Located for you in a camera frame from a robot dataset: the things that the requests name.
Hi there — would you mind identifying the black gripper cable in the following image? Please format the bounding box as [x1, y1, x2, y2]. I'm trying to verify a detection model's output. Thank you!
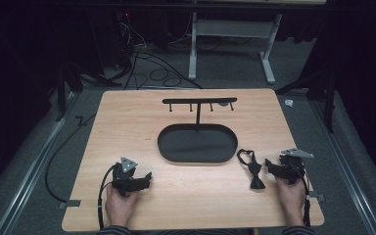
[97, 164, 119, 230]
[292, 163, 312, 228]

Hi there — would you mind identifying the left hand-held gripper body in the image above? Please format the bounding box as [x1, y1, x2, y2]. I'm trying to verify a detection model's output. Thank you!
[112, 157, 145, 198]

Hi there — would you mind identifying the person's left hand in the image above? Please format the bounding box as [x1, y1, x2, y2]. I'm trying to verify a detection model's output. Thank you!
[105, 185, 141, 228]

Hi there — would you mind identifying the person's left striped sleeve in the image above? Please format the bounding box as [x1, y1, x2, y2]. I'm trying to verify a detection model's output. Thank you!
[96, 224, 134, 235]

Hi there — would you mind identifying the white metal desk frame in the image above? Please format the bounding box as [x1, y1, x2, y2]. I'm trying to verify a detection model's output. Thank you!
[188, 12, 284, 85]

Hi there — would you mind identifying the black floor cable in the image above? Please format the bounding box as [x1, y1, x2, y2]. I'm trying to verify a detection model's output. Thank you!
[44, 113, 97, 204]

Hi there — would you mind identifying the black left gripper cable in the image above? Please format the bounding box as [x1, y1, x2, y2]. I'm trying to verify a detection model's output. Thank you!
[97, 164, 119, 230]

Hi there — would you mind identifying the tangle of black floor cables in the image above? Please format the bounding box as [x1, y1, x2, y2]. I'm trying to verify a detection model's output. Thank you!
[112, 11, 204, 91]

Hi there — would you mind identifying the black hook stand with tray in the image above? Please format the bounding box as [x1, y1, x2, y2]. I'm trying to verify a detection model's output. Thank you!
[157, 96, 239, 165]

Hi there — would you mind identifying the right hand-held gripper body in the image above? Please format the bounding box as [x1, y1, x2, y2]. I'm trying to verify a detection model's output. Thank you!
[278, 148, 315, 185]

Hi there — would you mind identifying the person's striped sleeve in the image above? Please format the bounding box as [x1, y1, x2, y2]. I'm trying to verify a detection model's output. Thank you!
[96, 224, 134, 235]
[281, 224, 317, 235]

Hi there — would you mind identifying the person's right striped sleeve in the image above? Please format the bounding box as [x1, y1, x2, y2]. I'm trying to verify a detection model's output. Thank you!
[281, 224, 317, 235]

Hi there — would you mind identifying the grey metal floor rail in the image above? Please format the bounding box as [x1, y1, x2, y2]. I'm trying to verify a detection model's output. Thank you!
[0, 92, 79, 235]
[307, 97, 376, 235]

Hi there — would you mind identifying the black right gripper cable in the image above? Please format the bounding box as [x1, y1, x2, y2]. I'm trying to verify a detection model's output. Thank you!
[292, 163, 312, 228]

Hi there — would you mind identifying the black metal stand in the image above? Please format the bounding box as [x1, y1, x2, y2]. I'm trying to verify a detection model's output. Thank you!
[274, 63, 338, 134]
[54, 60, 122, 122]

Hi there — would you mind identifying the black bow tie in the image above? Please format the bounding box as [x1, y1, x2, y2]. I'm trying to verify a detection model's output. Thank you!
[236, 148, 266, 191]

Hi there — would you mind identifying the grey tape strip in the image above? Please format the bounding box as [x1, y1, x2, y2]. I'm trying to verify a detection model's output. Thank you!
[305, 191, 326, 202]
[58, 199, 82, 211]

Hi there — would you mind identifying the person's right hand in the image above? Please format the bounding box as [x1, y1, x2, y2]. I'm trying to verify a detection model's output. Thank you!
[275, 176, 306, 227]

